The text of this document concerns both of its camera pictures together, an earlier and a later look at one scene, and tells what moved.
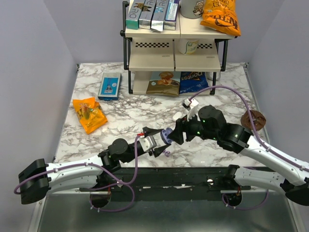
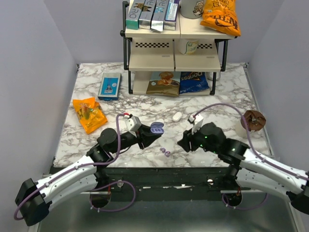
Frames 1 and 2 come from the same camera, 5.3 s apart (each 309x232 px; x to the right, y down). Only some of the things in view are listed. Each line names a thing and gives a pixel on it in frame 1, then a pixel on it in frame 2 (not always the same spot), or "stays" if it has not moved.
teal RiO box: [133, 19] stays
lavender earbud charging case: [165, 132] → [157, 127]
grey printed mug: [191, 8] stays
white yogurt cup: [187, 46] stays
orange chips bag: [222, 15] stays
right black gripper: [176, 135] → [187, 137]
